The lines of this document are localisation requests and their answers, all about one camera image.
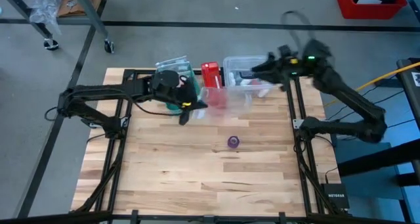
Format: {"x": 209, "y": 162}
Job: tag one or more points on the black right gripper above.
{"x": 285, "y": 68}

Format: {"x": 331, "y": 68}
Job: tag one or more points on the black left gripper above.
{"x": 189, "y": 92}

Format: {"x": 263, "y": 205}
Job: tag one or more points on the clear plastic zip bag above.
{"x": 226, "y": 105}

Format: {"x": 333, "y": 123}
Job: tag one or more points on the purple elastic bandage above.
{"x": 229, "y": 142}

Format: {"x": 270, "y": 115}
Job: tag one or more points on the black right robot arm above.
{"x": 348, "y": 96}

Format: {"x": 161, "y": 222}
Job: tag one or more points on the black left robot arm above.
{"x": 98, "y": 92}

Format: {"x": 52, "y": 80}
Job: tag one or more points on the red bandage roll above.
{"x": 254, "y": 82}

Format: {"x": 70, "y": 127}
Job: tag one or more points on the white bandage roll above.
{"x": 244, "y": 83}
{"x": 231, "y": 78}

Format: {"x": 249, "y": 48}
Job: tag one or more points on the black and white pouch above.
{"x": 244, "y": 74}

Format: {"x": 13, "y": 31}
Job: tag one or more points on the teal plastic bin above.
{"x": 173, "y": 108}

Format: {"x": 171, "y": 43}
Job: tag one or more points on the clear plastic storage container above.
{"x": 236, "y": 64}

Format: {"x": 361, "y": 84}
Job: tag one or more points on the red first aid kit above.
{"x": 210, "y": 74}

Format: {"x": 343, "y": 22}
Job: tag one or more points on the empty clear zip bag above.
{"x": 170, "y": 61}
{"x": 182, "y": 69}

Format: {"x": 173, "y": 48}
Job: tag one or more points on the red plastic crate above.
{"x": 370, "y": 12}

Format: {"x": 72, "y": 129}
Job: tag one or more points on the grey metal wheeled cart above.
{"x": 90, "y": 13}

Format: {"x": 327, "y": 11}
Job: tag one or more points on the black metal stand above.
{"x": 408, "y": 86}

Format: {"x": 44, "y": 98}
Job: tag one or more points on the brown cardboard box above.
{"x": 67, "y": 5}

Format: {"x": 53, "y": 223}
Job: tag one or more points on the crumpled clear plastic wrap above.
{"x": 44, "y": 7}

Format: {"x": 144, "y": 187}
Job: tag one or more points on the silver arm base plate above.
{"x": 89, "y": 123}
{"x": 297, "y": 123}

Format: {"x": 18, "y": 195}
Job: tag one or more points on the black metal rig frame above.
{"x": 138, "y": 71}

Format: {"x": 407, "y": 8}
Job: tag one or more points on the black Netgear network switch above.
{"x": 335, "y": 196}

